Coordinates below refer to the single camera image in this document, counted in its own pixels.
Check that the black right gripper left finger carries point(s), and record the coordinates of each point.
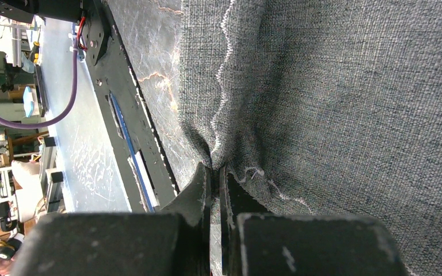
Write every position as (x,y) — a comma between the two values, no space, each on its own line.
(193,204)

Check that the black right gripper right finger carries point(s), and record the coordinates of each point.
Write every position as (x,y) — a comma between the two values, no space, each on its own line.
(234,200)

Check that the grey cloth napkin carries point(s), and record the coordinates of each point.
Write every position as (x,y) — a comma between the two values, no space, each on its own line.
(323,107)

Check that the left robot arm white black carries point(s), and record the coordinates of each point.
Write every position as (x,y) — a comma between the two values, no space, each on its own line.
(24,11)

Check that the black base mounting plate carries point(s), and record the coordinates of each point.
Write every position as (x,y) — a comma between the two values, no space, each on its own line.
(144,169)

